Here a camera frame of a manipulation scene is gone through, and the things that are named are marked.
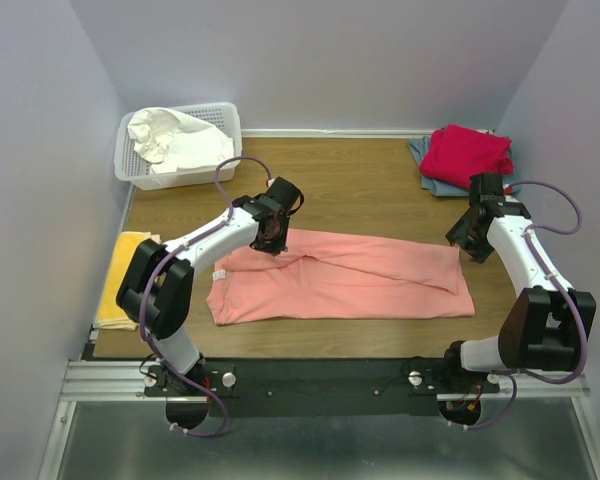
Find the folded yellow towel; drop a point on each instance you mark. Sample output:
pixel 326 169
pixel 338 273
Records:
pixel 109 315

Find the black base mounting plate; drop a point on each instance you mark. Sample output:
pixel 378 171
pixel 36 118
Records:
pixel 267 388

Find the pink t shirt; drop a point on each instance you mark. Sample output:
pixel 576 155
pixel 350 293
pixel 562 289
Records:
pixel 324 275

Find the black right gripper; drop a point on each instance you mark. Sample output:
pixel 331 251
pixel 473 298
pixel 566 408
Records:
pixel 479 251

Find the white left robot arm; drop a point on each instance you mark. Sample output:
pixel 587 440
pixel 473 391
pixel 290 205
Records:
pixel 156 289

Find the folded blue t shirt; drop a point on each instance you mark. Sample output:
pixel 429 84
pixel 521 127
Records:
pixel 418 148

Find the aluminium frame rail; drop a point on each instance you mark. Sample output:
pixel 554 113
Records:
pixel 121 381

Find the folded red t shirt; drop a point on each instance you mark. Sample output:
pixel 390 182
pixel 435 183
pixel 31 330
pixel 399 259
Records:
pixel 457 153

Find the white cloth in basket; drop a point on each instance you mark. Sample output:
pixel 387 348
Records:
pixel 171 141

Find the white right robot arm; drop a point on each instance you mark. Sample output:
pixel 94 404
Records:
pixel 545 335

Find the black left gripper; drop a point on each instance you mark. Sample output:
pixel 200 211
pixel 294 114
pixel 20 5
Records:
pixel 278 247

